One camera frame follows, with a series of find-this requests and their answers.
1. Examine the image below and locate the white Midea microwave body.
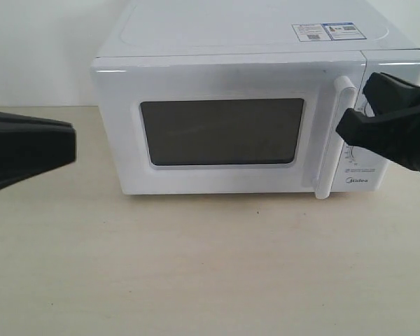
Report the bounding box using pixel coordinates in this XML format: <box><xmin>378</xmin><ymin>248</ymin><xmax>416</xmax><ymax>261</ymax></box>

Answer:
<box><xmin>93</xmin><ymin>1</ymin><xmax>420</xmax><ymax>194</ymax></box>

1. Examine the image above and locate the white microwave door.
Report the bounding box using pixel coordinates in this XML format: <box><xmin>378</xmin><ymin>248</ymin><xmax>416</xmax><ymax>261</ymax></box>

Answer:
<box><xmin>91</xmin><ymin>52</ymin><xmax>366</xmax><ymax>199</ymax></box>

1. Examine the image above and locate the white blue label sticker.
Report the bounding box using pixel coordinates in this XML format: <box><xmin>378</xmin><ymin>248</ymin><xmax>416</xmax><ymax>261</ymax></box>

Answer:
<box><xmin>292</xmin><ymin>22</ymin><xmax>367</xmax><ymax>42</ymax></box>

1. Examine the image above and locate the white control knob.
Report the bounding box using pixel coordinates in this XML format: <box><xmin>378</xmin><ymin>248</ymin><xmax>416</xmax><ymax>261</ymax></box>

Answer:
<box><xmin>363</xmin><ymin>102</ymin><xmax>375</xmax><ymax>118</ymax></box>

